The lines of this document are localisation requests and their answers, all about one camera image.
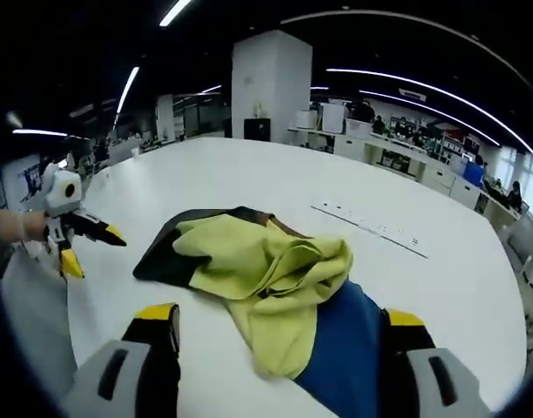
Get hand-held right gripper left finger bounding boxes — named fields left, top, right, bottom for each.
left=59, top=301, right=183, bottom=418

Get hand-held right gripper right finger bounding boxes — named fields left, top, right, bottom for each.
left=381, top=307, right=493, bottom=418

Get yellow garment with dark sleeves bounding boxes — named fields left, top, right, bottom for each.
left=132, top=206, right=385, bottom=418

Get person's left hand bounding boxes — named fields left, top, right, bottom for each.
left=17, top=210, right=50, bottom=243

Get person's grey trousers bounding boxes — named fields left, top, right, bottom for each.
left=0, top=246, right=81, bottom=395

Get straight ceiling light strip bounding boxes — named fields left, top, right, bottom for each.
left=115, top=65, right=142, bottom=119
left=159, top=0, right=194, bottom=28

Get white square pillar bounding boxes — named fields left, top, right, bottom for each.
left=230, top=29, right=314, bottom=143
left=155, top=92, right=176, bottom=141

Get white flat table strip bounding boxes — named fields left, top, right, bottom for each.
left=310, top=201, right=430, bottom=260

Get black cabinet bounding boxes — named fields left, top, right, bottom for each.
left=243, top=118, right=273, bottom=142

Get long white cabinet counter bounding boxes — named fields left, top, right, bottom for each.
left=287, top=125, right=525, bottom=228

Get blue storage bin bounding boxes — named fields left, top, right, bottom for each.
left=462, top=162, right=486, bottom=185

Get background storage shelf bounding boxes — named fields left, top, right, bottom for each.
left=389, top=114, right=482, bottom=163

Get white upright board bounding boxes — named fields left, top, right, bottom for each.
left=320, top=103, right=348, bottom=132

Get long curved ceiling light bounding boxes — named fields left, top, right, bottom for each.
left=359, top=88, right=502, bottom=148
left=325, top=66, right=533, bottom=158

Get ceiling air vent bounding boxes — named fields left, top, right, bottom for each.
left=398, top=87, right=427, bottom=103

